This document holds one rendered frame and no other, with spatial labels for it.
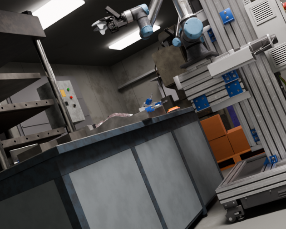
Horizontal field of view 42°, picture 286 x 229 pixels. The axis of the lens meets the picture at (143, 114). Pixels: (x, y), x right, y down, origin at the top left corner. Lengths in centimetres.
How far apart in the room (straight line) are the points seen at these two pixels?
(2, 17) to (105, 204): 176
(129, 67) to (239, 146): 707
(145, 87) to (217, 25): 846
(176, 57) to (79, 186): 459
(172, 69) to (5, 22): 364
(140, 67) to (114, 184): 923
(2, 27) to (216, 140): 278
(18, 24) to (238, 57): 174
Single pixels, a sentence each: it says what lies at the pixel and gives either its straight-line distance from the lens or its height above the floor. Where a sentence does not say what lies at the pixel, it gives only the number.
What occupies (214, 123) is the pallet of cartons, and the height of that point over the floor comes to 56.
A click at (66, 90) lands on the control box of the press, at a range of 345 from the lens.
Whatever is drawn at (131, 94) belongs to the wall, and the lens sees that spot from 1118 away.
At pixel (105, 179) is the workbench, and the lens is 189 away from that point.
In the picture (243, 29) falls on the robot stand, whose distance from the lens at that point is 258.
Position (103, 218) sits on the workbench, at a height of 42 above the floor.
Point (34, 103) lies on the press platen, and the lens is 299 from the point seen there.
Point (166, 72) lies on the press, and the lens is 621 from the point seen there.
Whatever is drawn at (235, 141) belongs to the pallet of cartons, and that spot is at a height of 26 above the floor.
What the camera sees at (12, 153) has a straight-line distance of 265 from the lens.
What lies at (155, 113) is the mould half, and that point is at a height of 83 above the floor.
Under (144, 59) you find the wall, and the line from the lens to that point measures 1101.
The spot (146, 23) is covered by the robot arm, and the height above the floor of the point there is 134.
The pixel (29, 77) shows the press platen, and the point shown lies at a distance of 312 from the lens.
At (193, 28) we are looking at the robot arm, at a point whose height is 119.
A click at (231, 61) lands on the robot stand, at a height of 92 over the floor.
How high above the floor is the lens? 67
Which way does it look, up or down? 4 degrees up
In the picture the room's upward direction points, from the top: 22 degrees counter-clockwise
